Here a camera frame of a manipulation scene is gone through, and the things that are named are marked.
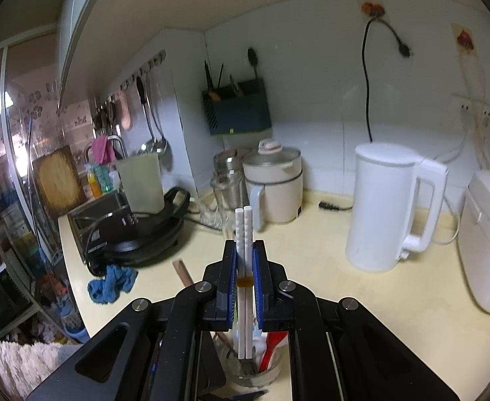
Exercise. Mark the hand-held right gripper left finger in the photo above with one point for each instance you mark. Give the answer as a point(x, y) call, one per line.
point(230, 296)

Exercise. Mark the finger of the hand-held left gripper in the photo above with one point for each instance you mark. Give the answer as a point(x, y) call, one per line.
point(236, 397)

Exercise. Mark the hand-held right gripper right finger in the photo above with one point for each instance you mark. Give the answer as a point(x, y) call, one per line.
point(258, 296)

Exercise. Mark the clear drinking glass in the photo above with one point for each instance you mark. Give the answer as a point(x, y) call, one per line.
point(249, 378)

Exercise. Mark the red spatula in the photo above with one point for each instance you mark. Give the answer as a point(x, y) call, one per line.
point(272, 349)

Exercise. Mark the banded white chopsticks pair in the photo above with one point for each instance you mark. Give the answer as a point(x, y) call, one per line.
point(240, 234)

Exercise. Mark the flat wooden stick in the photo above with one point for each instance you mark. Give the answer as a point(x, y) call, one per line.
point(182, 273)

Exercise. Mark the clear glass jar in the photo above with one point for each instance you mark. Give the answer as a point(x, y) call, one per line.
point(226, 192)

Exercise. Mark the black electric griddle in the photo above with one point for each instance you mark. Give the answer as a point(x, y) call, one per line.
point(144, 234)

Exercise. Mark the beige electric cooking pot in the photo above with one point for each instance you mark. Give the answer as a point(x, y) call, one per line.
point(278, 192)

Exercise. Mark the blue cloth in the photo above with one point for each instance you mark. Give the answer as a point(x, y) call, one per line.
point(111, 284)

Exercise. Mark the white electric kettle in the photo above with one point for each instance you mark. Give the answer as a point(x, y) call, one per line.
point(378, 204)

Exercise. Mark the stainless steel sink basin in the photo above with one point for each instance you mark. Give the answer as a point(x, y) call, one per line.
point(98, 213)

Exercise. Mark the blue bucket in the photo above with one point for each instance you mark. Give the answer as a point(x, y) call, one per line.
point(75, 330)

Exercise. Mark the hanging metal ladle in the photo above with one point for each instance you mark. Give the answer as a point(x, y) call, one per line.
point(159, 144)

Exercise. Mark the green bottle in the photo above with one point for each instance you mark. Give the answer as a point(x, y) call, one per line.
point(106, 179)

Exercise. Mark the orange dish soap bottle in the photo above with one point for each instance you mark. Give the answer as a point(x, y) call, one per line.
point(94, 186)

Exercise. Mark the dark green utensil holder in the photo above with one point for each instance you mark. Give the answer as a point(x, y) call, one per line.
point(236, 112)

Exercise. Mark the pink cloth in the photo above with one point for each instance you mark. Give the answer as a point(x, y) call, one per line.
point(102, 150)

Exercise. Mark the wooden cutting board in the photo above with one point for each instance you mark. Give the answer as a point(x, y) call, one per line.
point(59, 181)

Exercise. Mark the pink hanging spatula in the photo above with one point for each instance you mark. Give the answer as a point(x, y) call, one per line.
point(125, 112)

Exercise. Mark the shaggy beige rug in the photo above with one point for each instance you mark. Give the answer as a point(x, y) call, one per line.
point(15, 367)

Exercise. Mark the black microwave oven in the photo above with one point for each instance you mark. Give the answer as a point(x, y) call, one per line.
point(2, 300)

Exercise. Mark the white wall cabinet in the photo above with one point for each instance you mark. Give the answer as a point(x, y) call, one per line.
point(81, 16)

